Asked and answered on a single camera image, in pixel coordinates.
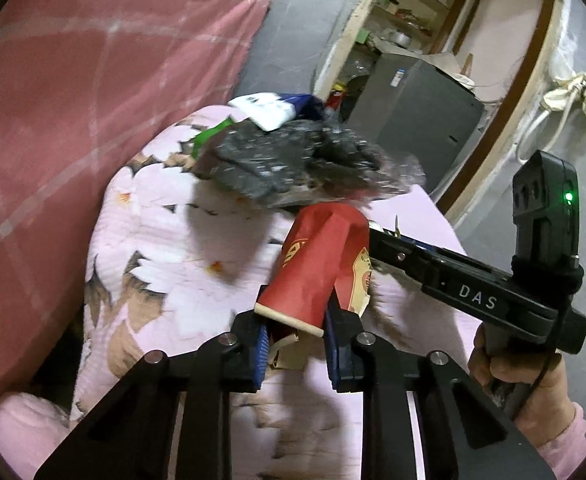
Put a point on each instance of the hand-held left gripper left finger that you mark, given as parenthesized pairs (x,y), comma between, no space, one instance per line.
(259,357)

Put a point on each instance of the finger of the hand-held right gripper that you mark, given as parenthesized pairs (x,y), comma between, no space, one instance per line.
(398,257)
(423,246)

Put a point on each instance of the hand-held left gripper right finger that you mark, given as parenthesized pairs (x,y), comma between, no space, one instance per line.
(334,357)

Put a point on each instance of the red paper cup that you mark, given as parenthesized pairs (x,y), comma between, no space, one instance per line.
(318,260)

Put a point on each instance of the black plastic bag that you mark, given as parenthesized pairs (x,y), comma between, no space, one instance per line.
(273,160)

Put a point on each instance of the white and blue packet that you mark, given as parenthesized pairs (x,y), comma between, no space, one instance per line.
(268,107)

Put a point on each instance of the green packet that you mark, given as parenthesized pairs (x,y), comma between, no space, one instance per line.
(213,135)

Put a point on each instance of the person's right forearm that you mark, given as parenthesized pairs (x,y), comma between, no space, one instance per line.
(568,440)

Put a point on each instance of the person's right hand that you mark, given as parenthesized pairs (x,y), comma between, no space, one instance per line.
(548,400)

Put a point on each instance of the pink floral blanket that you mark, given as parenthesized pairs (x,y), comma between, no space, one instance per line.
(173,270)

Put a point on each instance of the grey refrigerator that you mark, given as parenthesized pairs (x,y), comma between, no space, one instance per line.
(413,120)

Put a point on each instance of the yellow and red plastic toy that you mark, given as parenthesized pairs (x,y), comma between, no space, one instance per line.
(335,100)

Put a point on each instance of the metal pot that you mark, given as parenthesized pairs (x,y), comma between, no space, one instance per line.
(397,37)

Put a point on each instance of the cream rubber gloves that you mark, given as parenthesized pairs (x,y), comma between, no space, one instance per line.
(580,95)

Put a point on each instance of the green box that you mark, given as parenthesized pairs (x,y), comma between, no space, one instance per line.
(364,35)

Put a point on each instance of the red plaid cloth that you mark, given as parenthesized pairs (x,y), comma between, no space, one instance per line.
(83,110)

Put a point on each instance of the brown wooden door frame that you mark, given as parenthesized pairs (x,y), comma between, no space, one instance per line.
(513,105)

